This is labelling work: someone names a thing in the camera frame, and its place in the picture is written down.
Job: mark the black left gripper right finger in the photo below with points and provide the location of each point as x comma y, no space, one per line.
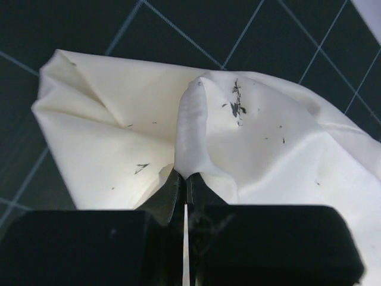
267,244

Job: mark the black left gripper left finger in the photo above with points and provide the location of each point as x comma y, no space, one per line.
99,247

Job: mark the cream pillowcase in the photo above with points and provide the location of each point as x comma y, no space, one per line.
115,127

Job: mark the black grid mat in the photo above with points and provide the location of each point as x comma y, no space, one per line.
323,45

